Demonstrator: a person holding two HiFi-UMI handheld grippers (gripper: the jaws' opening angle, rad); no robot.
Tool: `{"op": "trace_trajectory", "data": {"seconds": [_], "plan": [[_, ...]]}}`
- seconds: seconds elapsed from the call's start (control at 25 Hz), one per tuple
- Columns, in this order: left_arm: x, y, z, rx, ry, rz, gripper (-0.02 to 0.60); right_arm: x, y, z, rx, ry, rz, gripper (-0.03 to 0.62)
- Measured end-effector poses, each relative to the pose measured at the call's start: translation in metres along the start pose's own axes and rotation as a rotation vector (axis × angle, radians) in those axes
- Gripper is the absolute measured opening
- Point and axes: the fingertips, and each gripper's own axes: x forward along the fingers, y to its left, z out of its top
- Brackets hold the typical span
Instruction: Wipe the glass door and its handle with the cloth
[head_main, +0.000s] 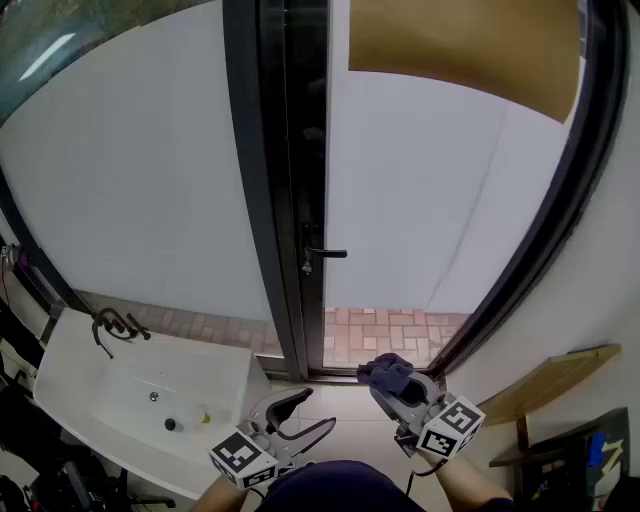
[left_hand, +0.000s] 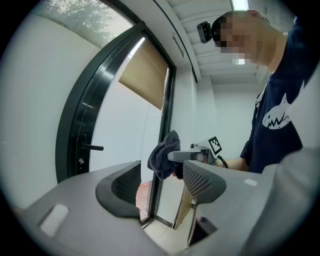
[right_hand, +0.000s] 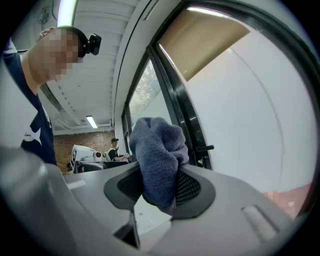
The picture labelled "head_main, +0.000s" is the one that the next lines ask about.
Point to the brown paper sheet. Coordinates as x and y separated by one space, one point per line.
465 45

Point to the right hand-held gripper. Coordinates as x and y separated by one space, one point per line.
450 425

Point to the black faucet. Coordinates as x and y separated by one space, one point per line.
102 320

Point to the person's navy t-shirt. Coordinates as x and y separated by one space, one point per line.
340 487

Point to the white sink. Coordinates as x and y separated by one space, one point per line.
100 390

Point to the black side table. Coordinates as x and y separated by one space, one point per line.
555 465

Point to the blue item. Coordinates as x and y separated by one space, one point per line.
596 450

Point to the clear bottle with dark cap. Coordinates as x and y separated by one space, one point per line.
187 420

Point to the person's left forearm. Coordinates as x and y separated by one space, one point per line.
220 495

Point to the purple cleaning cloth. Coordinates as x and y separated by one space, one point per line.
387 375

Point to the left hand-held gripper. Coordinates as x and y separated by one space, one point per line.
240 457

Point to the person's right forearm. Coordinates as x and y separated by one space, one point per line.
465 482

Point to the black framed glass door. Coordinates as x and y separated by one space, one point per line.
315 150

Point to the black framed glass window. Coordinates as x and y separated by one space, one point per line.
125 175

